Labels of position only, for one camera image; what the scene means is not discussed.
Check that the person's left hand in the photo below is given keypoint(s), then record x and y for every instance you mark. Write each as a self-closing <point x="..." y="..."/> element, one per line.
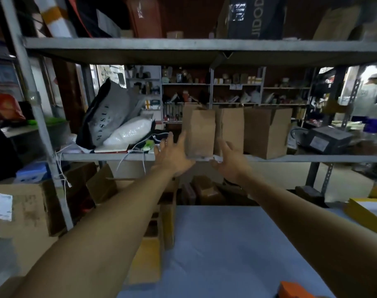
<point x="173" y="159"/>

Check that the person's right hand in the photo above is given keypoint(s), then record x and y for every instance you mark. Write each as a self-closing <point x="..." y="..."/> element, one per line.
<point x="233" y="167"/>

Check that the person's left thumb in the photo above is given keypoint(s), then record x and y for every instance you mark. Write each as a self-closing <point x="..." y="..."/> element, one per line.
<point x="190" y="161"/>

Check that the person's right thumb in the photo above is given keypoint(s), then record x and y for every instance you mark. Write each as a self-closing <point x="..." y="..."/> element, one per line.
<point x="217" y="161"/>

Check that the narrow brown cardboard box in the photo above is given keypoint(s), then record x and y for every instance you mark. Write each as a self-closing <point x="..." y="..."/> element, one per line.
<point x="201" y="130"/>

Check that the person's left forearm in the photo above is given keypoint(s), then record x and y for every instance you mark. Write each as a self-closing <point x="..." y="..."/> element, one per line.
<point x="107" y="242"/>

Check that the person's right forearm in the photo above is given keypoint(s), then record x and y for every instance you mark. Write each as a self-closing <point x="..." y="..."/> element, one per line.
<point x="316" y="235"/>

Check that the dark brown carton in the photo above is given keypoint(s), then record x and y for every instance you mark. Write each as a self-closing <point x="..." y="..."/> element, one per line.
<point x="207" y="191"/>

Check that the green object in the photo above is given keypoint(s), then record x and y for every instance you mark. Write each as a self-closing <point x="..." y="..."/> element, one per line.
<point x="148" y="145"/>

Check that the large open cardboard box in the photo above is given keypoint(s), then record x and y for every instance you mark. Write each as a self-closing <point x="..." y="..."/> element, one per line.
<point x="266" y="130"/>

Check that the white plastic bag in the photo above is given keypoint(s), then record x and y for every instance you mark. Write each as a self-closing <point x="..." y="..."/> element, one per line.
<point x="129" y="131"/>

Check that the background shelves with goods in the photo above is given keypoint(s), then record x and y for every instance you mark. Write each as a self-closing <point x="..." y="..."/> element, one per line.
<point x="225" y="89"/>

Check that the thin flat notebook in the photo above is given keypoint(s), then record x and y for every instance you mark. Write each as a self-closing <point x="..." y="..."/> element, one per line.
<point x="111" y="148"/>

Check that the open flap cardboard box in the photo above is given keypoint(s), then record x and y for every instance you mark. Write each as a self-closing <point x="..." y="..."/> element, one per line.
<point x="101" y="184"/>

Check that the grey printed pillow bag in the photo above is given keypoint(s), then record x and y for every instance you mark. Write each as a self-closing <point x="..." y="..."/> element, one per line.
<point x="107" y="116"/>

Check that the black box with label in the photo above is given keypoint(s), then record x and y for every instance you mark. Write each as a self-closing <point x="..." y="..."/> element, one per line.
<point x="326" y="139"/>

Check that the grey metal shelf rack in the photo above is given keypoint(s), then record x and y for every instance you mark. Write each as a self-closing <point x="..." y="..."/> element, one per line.
<point x="207" y="49"/>

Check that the small cardboard box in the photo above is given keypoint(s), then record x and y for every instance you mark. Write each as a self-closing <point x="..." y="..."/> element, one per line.
<point x="174" y="34"/>

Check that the black printed carton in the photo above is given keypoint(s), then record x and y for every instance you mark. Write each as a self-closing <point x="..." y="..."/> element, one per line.
<point x="253" y="17"/>

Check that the reddish brown box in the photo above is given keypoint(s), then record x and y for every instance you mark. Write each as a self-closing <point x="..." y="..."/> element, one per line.
<point x="145" y="17"/>

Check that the orange object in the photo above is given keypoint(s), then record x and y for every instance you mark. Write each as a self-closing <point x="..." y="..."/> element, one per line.
<point x="295" y="291"/>

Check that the yellow box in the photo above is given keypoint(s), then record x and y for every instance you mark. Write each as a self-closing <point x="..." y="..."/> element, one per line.
<point x="367" y="214"/>

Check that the blue plastic box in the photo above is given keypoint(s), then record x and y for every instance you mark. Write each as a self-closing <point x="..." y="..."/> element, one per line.
<point x="31" y="173"/>

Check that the blue container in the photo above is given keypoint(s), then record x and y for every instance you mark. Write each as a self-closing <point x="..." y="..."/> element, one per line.
<point x="373" y="124"/>

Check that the cardboard box with white label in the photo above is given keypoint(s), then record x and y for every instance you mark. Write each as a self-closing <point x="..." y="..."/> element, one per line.
<point x="23" y="207"/>

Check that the black bag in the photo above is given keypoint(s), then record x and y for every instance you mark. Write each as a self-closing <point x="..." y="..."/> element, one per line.
<point x="95" y="15"/>

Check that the flat cardboard sheet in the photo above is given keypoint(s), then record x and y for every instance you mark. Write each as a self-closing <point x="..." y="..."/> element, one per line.
<point x="336" y="24"/>

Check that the orange plastic bag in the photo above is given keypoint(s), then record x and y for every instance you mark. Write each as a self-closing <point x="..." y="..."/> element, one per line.
<point x="6" y="107"/>

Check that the white and orange roll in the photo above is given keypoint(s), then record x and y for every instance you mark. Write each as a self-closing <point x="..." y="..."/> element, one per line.
<point x="56" y="17"/>

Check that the black perforated metal post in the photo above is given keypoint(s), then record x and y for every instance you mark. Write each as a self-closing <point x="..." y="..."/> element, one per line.
<point x="326" y="127"/>

